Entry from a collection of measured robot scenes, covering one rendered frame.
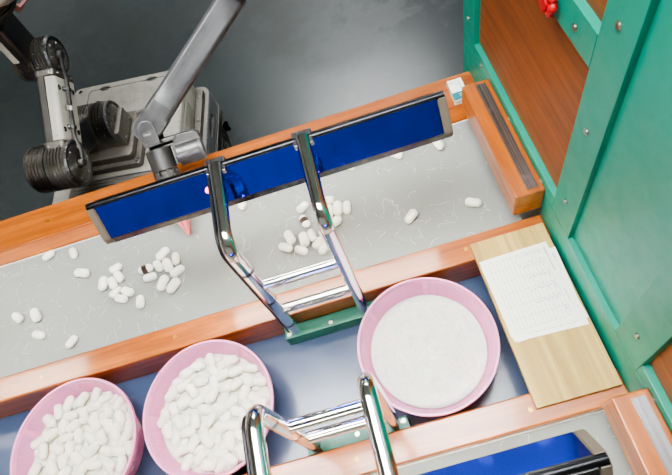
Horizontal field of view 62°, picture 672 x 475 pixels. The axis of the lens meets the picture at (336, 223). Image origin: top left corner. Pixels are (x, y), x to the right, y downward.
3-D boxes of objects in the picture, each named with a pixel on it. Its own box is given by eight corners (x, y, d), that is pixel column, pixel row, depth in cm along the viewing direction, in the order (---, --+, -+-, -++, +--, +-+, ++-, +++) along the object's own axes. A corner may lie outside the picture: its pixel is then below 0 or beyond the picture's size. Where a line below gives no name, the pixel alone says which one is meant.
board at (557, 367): (469, 246, 114) (469, 244, 113) (542, 224, 113) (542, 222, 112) (536, 409, 97) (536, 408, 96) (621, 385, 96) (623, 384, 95)
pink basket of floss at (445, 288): (339, 377, 115) (330, 366, 107) (406, 273, 123) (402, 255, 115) (456, 453, 104) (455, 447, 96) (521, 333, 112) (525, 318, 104)
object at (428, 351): (362, 319, 120) (357, 310, 115) (464, 289, 118) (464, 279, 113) (391, 426, 108) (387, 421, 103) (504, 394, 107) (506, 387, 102)
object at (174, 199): (106, 208, 102) (83, 187, 95) (439, 102, 98) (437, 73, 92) (107, 246, 98) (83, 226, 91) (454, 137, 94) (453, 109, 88)
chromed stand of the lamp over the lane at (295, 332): (275, 268, 130) (196, 158, 92) (358, 243, 129) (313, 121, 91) (291, 345, 121) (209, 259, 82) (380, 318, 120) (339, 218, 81)
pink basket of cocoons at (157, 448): (145, 402, 121) (122, 392, 113) (247, 328, 125) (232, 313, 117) (199, 516, 108) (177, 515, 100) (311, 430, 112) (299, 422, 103)
